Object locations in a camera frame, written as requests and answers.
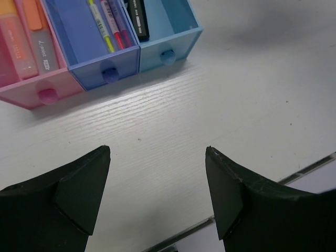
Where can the thin yellow highlighter pen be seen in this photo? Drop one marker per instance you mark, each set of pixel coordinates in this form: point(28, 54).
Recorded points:
point(101, 26)

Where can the thin purple pen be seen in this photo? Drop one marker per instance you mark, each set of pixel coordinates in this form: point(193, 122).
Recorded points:
point(119, 23)

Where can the orange cap grey highlighter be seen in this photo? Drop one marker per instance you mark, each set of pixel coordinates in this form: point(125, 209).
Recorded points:
point(41, 39)

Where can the purple cap black highlighter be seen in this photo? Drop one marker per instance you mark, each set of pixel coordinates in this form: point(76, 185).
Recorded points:
point(137, 13)

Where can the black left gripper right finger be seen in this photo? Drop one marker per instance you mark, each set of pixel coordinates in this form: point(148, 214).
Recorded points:
point(254, 213)

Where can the light blue drawer box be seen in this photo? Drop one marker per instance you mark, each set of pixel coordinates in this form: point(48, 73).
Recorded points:
point(173, 31)

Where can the pink drawer box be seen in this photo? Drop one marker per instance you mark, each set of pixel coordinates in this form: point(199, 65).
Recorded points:
point(39, 90)

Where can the thin pink highlighter pen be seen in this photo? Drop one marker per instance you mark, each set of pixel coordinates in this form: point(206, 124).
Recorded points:
point(112, 23)

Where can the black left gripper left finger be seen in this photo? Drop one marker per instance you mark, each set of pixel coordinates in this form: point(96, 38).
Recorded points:
point(58, 210)

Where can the yellow-orange cap frosted highlighter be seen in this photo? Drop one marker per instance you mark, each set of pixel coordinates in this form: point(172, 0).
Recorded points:
point(16, 41)

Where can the dark blue drawer box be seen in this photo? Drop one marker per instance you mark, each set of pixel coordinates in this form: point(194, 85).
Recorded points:
point(85, 50)

